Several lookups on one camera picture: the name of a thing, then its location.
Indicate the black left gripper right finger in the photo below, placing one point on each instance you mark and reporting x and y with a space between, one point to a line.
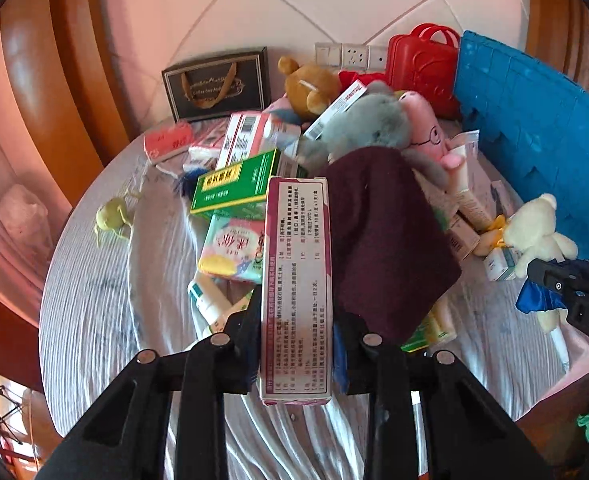
467 434

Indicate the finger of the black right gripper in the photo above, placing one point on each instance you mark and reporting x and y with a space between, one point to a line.
560 285

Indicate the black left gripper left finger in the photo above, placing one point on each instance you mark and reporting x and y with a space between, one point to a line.
123 434

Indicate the pink white medicine box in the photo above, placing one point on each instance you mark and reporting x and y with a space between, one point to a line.
296 314

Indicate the dark maroon knit hat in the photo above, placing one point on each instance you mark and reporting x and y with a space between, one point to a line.
391 260

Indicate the white bear plush toy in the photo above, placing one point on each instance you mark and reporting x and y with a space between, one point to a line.
531 231

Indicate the blue plastic storage crate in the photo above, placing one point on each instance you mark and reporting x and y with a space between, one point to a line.
534 126

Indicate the Kotex pad packet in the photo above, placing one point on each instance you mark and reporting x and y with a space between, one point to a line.
234 249

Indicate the pink pig plush toy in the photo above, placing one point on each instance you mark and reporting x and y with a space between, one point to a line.
427 136

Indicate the small green frog toy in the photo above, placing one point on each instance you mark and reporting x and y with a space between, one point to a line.
112 217

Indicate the grey plush toy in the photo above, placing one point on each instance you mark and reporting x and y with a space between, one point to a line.
375 119

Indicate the red plastic toy suitcase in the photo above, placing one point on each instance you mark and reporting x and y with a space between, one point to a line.
425 61

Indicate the green yellow medicine box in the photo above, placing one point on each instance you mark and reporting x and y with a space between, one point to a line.
240 190

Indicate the red tissue packet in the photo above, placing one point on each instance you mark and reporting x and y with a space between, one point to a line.
167 141

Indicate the white Tylenol box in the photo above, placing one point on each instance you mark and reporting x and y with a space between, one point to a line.
343 102

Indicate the pink white barcode box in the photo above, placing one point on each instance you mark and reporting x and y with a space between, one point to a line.
252 133

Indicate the brown bear plush toy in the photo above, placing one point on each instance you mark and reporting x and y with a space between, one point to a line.
310 89

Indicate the white wall socket strip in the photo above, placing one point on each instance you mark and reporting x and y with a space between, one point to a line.
351 56

